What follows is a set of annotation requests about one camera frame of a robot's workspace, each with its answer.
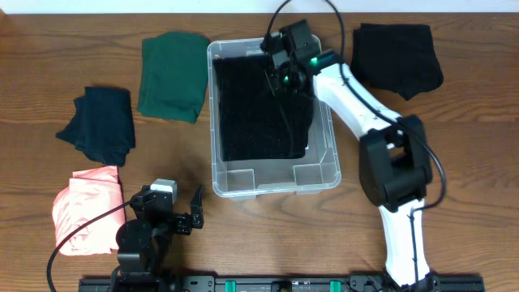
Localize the black sparkly towel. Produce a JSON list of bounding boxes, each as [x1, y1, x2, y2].
[[213, 55, 314, 161]]

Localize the black cloth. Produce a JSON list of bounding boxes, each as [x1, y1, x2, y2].
[[350, 24, 444, 101]]

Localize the clear plastic storage bin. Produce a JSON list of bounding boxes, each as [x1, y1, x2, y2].
[[207, 37, 341, 200]]

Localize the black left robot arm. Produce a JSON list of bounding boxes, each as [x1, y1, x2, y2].
[[109, 186, 204, 292]]

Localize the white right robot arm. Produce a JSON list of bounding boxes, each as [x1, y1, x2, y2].
[[260, 20, 432, 291]]

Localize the folded pink cloth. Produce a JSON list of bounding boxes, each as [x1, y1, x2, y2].
[[52, 166, 126, 256]]

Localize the folded dark navy cloth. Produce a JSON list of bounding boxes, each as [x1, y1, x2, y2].
[[56, 86, 135, 167]]

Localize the folded green cloth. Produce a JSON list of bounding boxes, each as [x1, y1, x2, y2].
[[137, 32, 209, 124]]

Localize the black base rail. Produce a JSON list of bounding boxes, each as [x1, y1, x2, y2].
[[79, 274, 486, 292]]

